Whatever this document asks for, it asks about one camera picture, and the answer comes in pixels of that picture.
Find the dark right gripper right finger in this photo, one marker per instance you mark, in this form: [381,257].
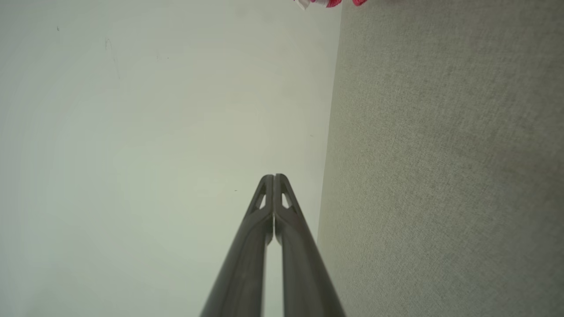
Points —
[304,273]

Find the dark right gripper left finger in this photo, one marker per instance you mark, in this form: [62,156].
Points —
[242,273]

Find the red shorts with white band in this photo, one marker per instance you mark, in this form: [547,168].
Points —
[330,2]

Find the grey fabric sofa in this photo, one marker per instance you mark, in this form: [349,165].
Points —
[440,176]

